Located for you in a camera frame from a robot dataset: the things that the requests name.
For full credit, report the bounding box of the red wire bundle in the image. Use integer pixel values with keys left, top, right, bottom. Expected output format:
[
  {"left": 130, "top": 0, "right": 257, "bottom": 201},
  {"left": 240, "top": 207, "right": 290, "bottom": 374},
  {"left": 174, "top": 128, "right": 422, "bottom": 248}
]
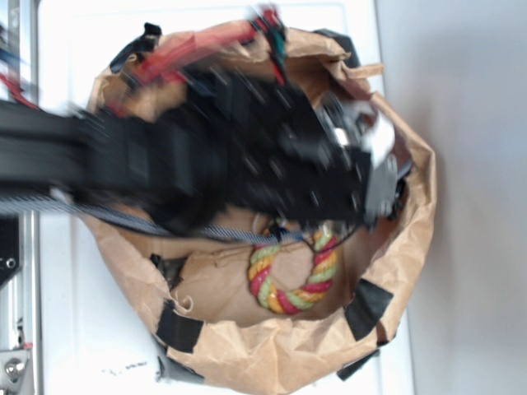
[{"left": 119, "top": 3, "right": 289, "bottom": 87}]

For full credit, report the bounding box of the gray braided cable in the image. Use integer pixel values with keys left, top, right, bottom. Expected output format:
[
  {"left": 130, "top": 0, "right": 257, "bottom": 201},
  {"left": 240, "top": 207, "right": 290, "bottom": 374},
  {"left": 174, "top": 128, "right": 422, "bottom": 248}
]
[{"left": 0, "top": 193, "right": 305, "bottom": 246}]

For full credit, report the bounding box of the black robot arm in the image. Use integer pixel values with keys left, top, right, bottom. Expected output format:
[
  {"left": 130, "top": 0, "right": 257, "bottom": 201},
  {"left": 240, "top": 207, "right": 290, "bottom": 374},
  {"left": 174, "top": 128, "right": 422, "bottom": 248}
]
[{"left": 1, "top": 71, "right": 411, "bottom": 235}]

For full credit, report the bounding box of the aluminum frame rail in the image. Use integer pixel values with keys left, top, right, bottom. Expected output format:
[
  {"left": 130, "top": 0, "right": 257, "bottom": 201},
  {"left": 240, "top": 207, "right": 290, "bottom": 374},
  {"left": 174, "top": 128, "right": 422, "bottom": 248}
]
[{"left": 1, "top": 1, "right": 44, "bottom": 394}]

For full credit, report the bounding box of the brown paper bag bin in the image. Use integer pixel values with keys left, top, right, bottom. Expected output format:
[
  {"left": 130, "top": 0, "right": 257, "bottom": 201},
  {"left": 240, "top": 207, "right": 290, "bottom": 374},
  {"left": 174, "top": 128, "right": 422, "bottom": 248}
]
[{"left": 84, "top": 28, "right": 437, "bottom": 394}]

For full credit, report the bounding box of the multicolor twisted rope toy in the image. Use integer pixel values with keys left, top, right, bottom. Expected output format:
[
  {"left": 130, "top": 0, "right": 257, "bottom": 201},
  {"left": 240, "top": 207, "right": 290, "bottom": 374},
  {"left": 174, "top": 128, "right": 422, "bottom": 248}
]
[{"left": 247, "top": 226, "right": 338, "bottom": 315}]

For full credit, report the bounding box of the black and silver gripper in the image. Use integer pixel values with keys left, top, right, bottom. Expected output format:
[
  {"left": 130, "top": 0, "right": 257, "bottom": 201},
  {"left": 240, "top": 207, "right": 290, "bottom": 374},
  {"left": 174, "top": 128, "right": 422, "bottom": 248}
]
[{"left": 283, "top": 92, "right": 413, "bottom": 231}]

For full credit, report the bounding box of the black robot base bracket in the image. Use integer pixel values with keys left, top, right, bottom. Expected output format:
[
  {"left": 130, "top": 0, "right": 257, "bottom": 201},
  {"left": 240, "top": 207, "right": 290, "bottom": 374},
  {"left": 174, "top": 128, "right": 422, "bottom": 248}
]
[{"left": 0, "top": 216, "right": 21, "bottom": 288}]

